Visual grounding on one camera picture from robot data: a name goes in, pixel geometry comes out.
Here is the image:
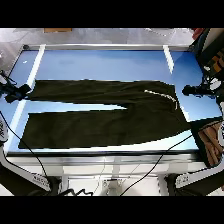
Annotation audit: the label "silver frame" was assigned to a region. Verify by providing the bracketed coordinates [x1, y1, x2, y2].
[0, 43, 224, 197]

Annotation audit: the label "heap of clothes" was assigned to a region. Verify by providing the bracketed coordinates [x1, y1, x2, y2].
[189, 28, 224, 79]

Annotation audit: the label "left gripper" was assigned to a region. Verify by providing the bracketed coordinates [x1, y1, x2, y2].
[4, 83, 33, 103]

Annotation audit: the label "brown garment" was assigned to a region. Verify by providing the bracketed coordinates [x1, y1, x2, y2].
[198, 122, 224, 167]

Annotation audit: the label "dark trousers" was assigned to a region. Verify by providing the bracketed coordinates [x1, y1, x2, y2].
[18, 78, 196, 150]

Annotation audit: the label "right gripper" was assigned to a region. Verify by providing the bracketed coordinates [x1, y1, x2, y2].
[182, 84, 203, 98]

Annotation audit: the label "black cable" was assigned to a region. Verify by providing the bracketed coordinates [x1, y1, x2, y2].
[120, 134, 194, 197]
[61, 187, 95, 197]
[0, 110, 50, 180]

